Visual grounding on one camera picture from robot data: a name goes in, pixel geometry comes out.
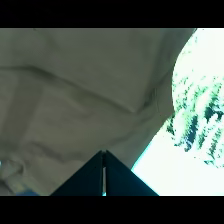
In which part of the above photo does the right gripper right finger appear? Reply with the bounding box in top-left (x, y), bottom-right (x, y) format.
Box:
top-left (105, 150), bottom-right (160, 197)

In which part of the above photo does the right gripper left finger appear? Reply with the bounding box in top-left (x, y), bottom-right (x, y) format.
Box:
top-left (49, 150), bottom-right (104, 197)

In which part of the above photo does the pale grey garment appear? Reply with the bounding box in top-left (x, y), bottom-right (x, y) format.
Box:
top-left (0, 27), bottom-right (198, 197)

